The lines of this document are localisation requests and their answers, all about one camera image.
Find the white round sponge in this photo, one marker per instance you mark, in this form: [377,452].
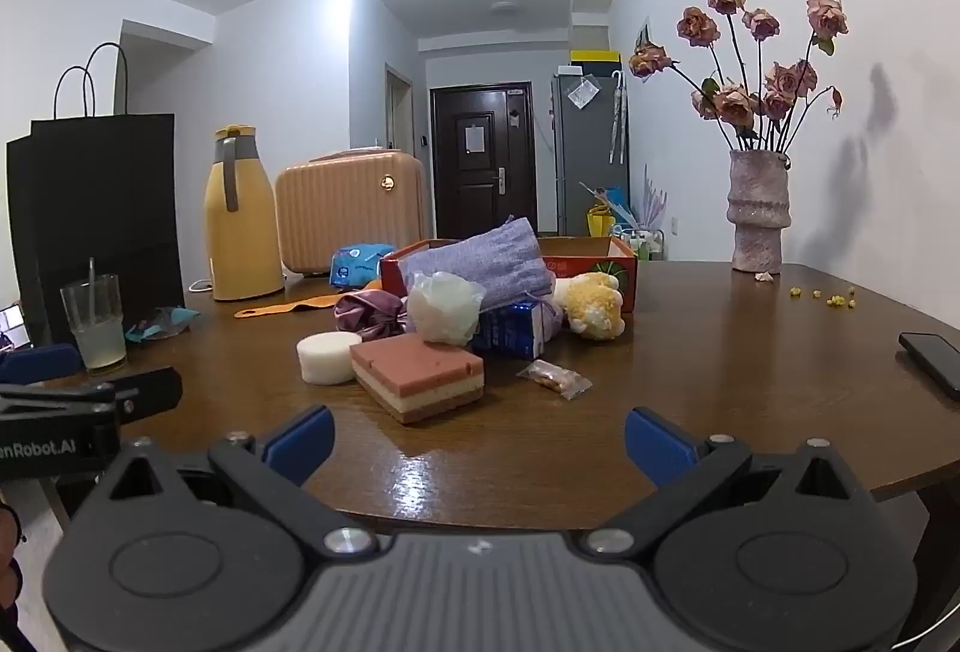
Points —
[326,359]

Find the red cardboard box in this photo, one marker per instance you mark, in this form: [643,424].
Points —
[600,280]

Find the dried pink roses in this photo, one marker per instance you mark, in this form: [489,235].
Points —
[731,104]

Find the pink layered sponge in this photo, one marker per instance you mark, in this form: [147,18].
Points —
[420,374]

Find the yellow thermos jug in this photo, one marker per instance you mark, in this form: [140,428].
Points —
[240,224]

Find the scattered yellow flower bits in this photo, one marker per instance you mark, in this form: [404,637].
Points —
[832,301]

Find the purple satin scrunchie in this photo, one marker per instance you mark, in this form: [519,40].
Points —
[371,314]

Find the black paper bag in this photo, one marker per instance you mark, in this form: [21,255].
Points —
[97,209]

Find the peach hard-shell suitcase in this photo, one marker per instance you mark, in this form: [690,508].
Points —
[345,209]

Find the lavender ribbed towel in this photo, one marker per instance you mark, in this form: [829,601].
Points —
[487,262]

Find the yellow bag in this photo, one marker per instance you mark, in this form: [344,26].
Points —
[600,223]

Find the white folded umbrella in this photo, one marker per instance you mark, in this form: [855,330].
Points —
[618,119]

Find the yellow box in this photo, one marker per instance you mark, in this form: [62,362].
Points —
[596,56]

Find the clear snack packet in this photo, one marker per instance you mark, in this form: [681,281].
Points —
[555,379]

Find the pink ceramic vase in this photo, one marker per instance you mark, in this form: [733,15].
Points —
[759,209]

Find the blue tissue pack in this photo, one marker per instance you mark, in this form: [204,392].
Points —
[510,329]

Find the blue crumpled wrapper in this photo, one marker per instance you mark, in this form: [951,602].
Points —
[161,323]

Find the blue wet wipes pack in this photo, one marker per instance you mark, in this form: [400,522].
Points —
[356,265]

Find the person's left hand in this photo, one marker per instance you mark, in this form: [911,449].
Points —
[7,592]

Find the wall picture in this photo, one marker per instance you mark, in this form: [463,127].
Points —
[642,35]

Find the yellow plush toy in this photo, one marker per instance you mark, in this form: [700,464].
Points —
[592,307]

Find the small photo frame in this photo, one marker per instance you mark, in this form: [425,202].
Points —
[13,325]

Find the dark entrance door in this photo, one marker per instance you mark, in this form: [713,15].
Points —
[480,187]

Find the white mesh bath puff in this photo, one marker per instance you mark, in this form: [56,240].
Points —
[446,310]

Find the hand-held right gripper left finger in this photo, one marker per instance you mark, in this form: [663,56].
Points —
[301,443]

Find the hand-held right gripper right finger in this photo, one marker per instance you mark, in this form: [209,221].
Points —
[654,446]

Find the grey refrigerator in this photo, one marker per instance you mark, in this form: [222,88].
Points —
[585,157]

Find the purple dried grass bunch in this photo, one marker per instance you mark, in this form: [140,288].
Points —
[651,202]

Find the rack of bottles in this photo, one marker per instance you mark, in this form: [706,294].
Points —
[641,244]

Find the drinking glass with straw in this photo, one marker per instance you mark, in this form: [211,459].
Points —
[94,329]

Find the black smartphone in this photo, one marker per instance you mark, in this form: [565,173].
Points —
[934,359]

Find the small ceiling lamp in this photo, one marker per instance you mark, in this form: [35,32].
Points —
[505,6]

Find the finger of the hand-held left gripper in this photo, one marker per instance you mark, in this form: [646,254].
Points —
[41,363]
[154,391]

